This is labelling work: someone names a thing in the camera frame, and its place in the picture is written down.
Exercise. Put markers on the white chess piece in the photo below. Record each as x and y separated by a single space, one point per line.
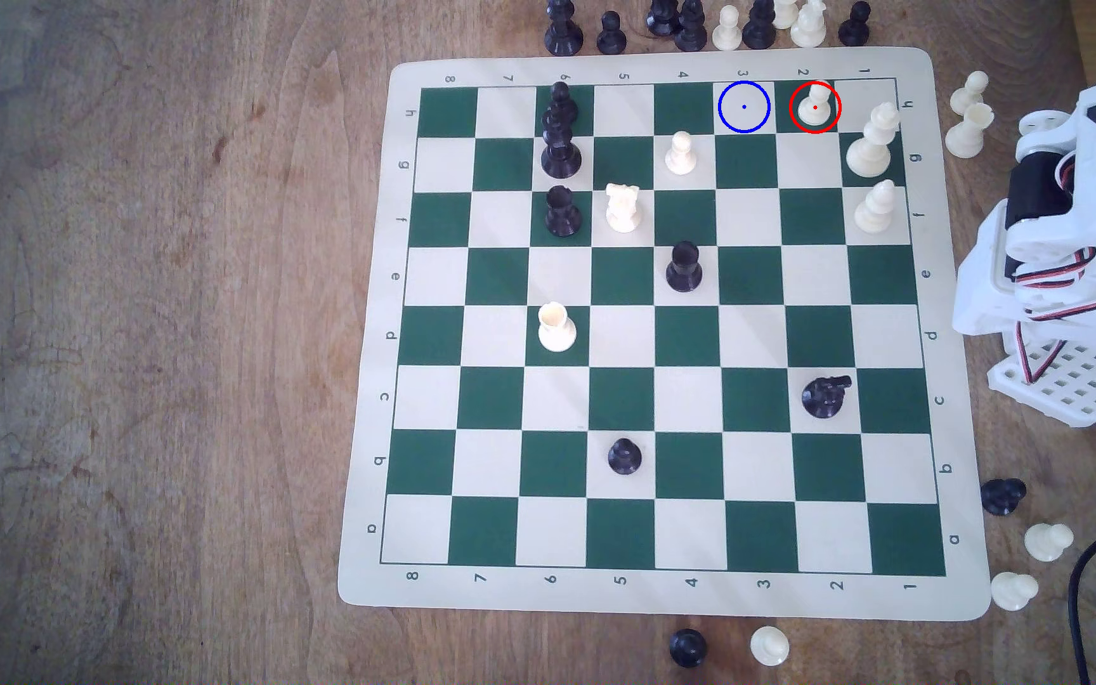
784 11

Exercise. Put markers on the black chess piece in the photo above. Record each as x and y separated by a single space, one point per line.
759 27
662 17
691 30

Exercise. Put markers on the black pawn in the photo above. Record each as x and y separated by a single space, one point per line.
560 95
688 648
624 458
611 36
854 27
562 215
683 269

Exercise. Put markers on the white queen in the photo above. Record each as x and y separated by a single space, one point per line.
869 149

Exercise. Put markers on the white bishop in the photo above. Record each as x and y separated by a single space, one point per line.
875 210

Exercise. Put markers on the black queen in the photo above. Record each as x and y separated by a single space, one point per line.
560 157

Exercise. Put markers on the green and cream chess mat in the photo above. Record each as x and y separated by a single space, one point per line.
662 590

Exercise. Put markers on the white grid robot base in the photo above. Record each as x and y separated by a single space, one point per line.
1071 392

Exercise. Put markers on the white pawn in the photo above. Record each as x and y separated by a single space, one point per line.
1046 542
680 156
968 93
770 647
814 108
1013 592
727 32

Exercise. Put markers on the white knight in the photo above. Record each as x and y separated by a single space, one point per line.
623 211
808 28

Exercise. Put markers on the black knight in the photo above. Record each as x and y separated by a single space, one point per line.
1002 498
823 398

